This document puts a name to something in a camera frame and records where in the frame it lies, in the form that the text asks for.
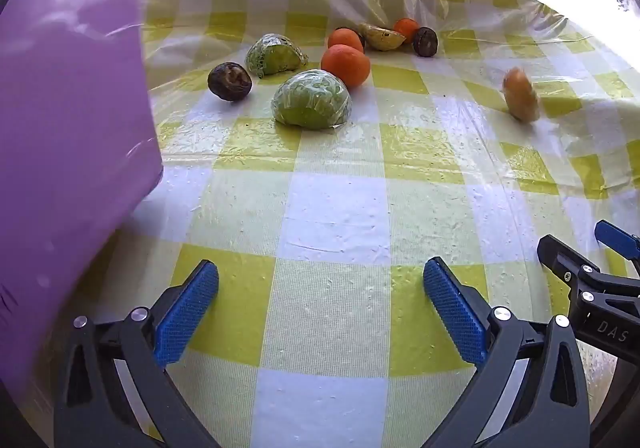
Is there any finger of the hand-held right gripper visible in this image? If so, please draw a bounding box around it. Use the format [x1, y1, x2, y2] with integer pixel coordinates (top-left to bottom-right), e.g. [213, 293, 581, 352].
[537, 234, 608, 297]
[594, 220, 640, 275]

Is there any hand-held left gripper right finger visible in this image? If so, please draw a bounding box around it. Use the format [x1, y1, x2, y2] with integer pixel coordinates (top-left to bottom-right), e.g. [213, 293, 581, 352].
[422, 257, 592, 448]

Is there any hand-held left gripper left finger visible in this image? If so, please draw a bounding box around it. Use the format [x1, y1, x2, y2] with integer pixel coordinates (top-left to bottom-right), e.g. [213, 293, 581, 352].
[54, 259, 221, 448]

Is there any purple cardboard box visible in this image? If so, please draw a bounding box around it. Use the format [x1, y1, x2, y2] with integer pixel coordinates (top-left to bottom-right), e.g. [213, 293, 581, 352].
[0, 0, 164, 396]

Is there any dark brown mangosteen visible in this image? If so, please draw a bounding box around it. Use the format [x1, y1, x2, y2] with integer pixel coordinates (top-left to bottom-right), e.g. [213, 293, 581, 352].
[412, 27, 439, 58]
[207, 62, 253, 102]

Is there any plastic-wrapped green cabbage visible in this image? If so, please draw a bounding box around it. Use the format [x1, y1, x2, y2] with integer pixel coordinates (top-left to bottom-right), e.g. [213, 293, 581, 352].
[244, 33, 309, 78]
[271, 69, 353, 130]

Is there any large orange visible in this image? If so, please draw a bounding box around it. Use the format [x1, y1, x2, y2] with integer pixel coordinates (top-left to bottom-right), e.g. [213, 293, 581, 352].
[320, 44, 372, 88]

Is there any small orange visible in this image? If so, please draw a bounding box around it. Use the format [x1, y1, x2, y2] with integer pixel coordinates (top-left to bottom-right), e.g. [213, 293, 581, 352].
[393, 18, 421, 44]
[327, 28, 365, 54]

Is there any yellow checked tablecloth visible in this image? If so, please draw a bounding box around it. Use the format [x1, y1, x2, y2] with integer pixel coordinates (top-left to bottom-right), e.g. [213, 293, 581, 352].
[30, 0, 640, 448]

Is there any yellow fruit half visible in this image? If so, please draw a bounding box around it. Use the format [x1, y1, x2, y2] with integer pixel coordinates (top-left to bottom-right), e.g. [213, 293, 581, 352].
[359, 23, 406, 52]

